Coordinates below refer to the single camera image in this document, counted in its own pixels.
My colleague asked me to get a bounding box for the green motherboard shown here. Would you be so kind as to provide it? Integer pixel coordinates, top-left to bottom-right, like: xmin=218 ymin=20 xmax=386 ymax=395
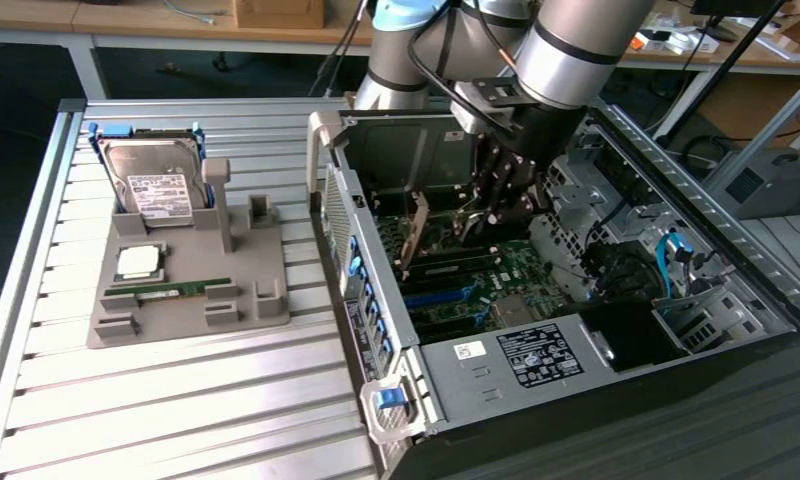
xmin=372 ymin=184 xmax=574 ymax=346

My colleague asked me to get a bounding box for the white cable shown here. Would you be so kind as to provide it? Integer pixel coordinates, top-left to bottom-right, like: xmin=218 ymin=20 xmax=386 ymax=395
xmin=162 ymin=0 xmax=232 ymax=24

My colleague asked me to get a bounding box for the perforated metal drive cage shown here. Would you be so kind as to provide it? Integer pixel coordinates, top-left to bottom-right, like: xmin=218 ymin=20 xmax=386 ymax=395
xmin=530 ymin=152 xmax=641 ymax=261

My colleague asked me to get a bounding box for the wooden desk with grey legs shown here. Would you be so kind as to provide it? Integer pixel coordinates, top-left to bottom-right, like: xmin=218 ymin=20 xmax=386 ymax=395
xmin=0 ymin=0 xmax=374 ymax=99

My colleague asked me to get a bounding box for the open black PC case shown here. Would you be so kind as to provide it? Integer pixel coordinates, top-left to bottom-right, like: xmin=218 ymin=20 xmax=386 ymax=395
xmin=304 ymin=94 xmax=800 ymax=480

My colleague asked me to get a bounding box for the black expansion slot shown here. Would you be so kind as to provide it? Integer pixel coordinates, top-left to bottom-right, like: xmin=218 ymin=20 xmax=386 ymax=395
xmin=412 ymin=314 xmax=488 ymax=337

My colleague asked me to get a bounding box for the metal disk bay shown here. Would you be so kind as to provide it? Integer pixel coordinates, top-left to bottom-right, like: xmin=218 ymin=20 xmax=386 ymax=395
xmin=649 ymin=284 xmax=799 ymax=356

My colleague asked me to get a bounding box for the aluminium profile frame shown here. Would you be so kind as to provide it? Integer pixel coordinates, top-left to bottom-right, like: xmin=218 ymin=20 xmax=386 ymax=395
xmin=739 ymin=83 xmax=800 ymax=166

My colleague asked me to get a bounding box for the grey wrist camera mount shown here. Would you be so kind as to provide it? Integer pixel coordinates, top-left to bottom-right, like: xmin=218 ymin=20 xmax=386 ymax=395
xmin=449 ymin=77 xmax=541 ymax=135

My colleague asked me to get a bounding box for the blue case latch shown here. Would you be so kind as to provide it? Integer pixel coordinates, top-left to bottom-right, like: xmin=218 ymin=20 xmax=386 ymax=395
xmin=369 ymin=387 xmax=405 ymax=409

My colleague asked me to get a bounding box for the black labelled RAM stick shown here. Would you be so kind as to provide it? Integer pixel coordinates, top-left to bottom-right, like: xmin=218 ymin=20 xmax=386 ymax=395
xmin=402 ymin=259 xmax=502 ymax=282

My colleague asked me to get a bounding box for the coiled black cable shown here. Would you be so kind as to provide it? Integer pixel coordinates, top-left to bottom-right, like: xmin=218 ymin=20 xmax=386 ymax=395
xmin=679 ymin=134 xmax=732 ymax=174

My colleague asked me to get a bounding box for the silver hard disk drive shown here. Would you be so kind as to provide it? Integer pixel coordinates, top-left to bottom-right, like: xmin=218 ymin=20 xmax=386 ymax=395
xmin=98 ymin=138 xmax=213 ymax=229

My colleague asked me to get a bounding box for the blue expansion slot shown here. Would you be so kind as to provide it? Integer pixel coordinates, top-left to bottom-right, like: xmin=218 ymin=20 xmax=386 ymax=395
xmin=402 ymin=284 xmax=478 ymax=309

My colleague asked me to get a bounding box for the silver CPU chip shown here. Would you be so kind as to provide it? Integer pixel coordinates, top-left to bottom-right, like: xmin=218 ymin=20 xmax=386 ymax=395
xmin=113 ymin=246 xmax=166 ymax=282

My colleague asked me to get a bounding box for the cluttered wooden desk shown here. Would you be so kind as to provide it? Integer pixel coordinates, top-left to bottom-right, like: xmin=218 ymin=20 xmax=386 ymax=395
xmin=612 ymin=0 xmax=800 ymax=141

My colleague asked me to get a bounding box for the grey computer tower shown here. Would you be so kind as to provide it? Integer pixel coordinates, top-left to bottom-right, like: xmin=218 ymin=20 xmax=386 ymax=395
xmin=703 ymin=147 xmax=800 ymax=221

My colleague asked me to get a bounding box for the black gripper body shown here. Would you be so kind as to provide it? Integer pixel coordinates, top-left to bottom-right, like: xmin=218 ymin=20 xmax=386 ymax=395
xmin=504 ymin=102 xmax=589 ymax=165

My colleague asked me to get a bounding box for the black hanging robot cable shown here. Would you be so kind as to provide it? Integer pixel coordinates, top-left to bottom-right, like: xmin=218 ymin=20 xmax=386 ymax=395
xmin=309 ymin=0 xmax=369 ymax=99

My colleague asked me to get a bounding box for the green RAM stick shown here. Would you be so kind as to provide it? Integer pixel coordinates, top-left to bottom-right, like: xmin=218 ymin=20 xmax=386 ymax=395
xmin=103 ymin=277 xmax=233 ymax=300

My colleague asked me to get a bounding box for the graphics card with metal bracket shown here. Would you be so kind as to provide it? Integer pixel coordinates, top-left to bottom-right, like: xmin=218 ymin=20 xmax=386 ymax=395
xmin=396 ymin=191 xmax=501 ymax=281

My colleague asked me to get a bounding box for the black slanted tripod pole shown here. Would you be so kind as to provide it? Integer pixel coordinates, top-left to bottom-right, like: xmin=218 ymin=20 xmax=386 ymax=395
xmin=650 ymin=0 xmax=796 ymax=147

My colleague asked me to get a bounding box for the black camera cable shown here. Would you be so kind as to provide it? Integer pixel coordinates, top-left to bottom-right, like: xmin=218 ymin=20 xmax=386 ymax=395
xmin=408 ymin=0 xmax=522 ymax=137

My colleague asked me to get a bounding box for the black RAM slot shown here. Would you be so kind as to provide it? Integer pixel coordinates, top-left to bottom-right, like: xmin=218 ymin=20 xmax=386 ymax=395
xmin=409 ymin=248 xmax=494 ymax=266

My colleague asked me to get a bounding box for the black monitor stand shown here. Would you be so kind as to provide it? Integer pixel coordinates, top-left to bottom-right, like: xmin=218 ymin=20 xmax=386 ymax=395
xmin=689 ymin=0 xmax=741 ymax=44

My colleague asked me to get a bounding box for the brown cardboard box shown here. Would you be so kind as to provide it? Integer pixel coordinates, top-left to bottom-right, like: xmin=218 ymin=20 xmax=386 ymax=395
xmin=229 ymin=0 xmax=326 ymax=29

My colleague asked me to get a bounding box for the flat white box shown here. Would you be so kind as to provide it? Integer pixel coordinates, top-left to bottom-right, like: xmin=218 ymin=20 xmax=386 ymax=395
xmin=663 ymin=32 xmax=721 ymax=56

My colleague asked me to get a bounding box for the grey parts rack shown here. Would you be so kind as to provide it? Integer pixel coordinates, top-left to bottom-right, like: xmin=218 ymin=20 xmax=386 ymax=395
xmin=85 ymin=157 xmax=292 ymax=350

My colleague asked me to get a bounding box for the grey power supply unit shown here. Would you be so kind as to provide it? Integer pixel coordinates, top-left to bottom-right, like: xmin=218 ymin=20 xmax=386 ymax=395
xmin=417 ymin=313 xmax=618 ymax=426

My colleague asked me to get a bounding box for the blue disk wire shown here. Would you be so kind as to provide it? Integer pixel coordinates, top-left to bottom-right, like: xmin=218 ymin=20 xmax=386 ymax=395
xmin=656 ymin=227 xmax=692 ymax=301

